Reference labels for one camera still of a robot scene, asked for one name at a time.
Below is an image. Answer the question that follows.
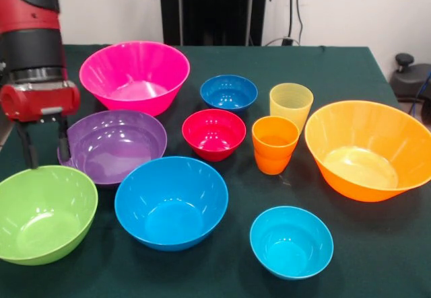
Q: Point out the orange plastic cup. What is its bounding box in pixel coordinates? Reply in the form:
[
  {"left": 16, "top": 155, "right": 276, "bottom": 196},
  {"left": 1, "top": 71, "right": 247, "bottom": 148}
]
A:
[
  {"left": 254, "top": 148, "right": 292, "bottom": 176},
  {"left": 251, "top": 116, "right": 300, "bottom": 160}
]

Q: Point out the large orange plastic bowl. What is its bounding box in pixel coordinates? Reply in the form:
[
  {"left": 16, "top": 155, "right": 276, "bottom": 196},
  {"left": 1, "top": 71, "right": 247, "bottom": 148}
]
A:
[{"left": 304, "top": 100, "right": 431, "bottom": 203}]

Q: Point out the medium blue plastic bowl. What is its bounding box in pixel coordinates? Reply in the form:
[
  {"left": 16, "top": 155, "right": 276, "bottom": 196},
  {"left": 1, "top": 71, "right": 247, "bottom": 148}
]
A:
[{"left": 114, "top": 155, "right": 230, "bottom": 253}]

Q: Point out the black pedestal leg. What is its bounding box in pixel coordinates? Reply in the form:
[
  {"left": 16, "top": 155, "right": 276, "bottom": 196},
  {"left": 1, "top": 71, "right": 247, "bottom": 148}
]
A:
[{"left": 389, "top": 52, "right": 431, "bottom": 102}]

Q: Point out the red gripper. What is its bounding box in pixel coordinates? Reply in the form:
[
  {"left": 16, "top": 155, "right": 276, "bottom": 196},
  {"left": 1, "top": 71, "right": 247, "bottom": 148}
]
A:
[{"left": 0, "top": 80, "right": 81, "bottom": 170}]

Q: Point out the large pink plastic bowl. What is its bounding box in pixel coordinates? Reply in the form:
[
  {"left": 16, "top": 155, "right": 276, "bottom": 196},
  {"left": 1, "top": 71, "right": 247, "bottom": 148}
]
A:
[{"left": 79, "top": 40, "right": 191, "bottom": 116}]

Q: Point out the blue cable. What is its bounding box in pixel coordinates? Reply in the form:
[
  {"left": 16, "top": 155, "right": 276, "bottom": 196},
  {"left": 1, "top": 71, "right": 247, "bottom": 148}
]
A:
[{"left": 407, "top": 75, "right": 431, "bottom": 117}]

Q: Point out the small light blue bowl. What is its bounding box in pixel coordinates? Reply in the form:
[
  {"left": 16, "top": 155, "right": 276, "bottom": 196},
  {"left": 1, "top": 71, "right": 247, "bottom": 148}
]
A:
[{"left": 249, "top": 205, "right": 335, "bottom": 281}]

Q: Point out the purple plastic bowl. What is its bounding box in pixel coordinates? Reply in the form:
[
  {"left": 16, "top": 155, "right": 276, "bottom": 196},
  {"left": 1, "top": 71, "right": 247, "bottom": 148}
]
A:
[{"left": 57, "top": 109, "right": 168, "bottom": 189}]

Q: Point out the yellow plastic cup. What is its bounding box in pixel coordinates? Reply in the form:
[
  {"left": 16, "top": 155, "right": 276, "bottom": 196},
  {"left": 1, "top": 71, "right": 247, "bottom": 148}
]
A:
[{"left": 269, "top": 82, "right": 314, "bottom": 134}]

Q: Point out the black wall cable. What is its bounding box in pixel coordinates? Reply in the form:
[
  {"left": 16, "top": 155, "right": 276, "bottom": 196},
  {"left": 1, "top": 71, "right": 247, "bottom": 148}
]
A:
[{"left": 288, "top": 0, "right": 304, "bottom": 45}]

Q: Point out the small dark blue bowl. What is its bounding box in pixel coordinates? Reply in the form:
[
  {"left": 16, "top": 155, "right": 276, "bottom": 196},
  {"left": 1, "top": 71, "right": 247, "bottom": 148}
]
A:
[{"left": 199, "top": 74, "right": 259, "bottom": 114}]

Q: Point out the small red plastic bowl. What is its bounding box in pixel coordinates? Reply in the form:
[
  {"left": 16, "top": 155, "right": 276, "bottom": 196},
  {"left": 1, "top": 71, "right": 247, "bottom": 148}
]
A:
[{"left": 181, "top": 108, "right": 247, "bottom": 163}]

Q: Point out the dark green tablecloth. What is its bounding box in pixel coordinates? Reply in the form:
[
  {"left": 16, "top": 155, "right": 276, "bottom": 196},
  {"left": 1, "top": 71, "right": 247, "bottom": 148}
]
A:
[{"left": 0, "top": 44, "right": 431, "bottom": 298}]

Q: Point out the green plastic bowl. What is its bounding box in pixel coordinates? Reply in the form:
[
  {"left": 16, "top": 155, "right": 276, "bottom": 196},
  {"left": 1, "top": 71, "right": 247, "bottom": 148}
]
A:
[{"left": 0, "top": 165, "right": 99, "bottom": 266}]

